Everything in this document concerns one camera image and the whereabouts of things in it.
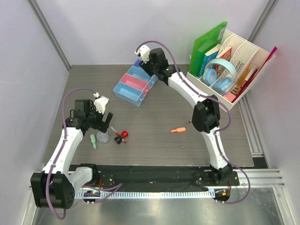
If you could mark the light blue front bin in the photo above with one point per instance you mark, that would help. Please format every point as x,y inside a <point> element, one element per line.
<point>128,94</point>

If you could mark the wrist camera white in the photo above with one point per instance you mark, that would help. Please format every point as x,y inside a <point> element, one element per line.
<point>100,102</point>
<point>143,52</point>

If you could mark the white slotted cable duct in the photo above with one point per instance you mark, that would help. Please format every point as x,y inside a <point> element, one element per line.
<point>83,194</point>

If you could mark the pink plastic bin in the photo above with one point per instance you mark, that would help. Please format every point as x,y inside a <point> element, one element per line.
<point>136,83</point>

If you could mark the white desk file organizer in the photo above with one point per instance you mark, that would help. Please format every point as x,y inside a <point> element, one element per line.
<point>243,53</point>

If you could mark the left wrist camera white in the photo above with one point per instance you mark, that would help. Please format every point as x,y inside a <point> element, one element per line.
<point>100,102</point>

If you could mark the red cover book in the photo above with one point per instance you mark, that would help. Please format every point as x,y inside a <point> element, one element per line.
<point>226,55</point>

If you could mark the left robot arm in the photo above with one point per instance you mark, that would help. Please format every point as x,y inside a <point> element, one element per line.
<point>54,185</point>

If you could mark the green plastic folder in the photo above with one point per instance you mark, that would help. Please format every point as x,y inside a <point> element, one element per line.
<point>204,43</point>

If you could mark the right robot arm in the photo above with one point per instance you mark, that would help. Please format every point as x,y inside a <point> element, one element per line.
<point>206,112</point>

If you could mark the red black stamp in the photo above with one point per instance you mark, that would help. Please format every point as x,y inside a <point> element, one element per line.
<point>121,137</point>

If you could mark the light blue bin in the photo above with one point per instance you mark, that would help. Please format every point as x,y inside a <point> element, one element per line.
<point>141,74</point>
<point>128,94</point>

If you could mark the red transparent folder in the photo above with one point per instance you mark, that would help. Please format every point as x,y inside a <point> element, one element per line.
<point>253,75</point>

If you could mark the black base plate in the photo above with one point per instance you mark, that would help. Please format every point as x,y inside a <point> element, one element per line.
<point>137,178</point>

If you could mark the yellow booklet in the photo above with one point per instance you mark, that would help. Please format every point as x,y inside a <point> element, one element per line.
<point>243,76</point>

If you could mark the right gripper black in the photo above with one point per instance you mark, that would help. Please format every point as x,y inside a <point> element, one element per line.
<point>144,66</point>

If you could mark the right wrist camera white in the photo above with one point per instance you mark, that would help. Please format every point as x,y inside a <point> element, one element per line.
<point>143,52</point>

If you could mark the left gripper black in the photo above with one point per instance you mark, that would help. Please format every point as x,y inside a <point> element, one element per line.
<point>101,125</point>

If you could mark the green mini highlighter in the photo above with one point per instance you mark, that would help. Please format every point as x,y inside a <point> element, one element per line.
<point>93,141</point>

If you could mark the clear paperclip jar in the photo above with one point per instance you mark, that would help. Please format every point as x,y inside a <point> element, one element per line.
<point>102,137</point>

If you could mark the blue spine book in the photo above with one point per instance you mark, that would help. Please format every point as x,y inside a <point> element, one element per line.
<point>208,56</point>

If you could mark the purple plastic bin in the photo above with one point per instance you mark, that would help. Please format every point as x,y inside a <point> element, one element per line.
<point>138,63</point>

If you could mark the pink eraser block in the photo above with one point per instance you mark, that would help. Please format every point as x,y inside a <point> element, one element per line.
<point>230,97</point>

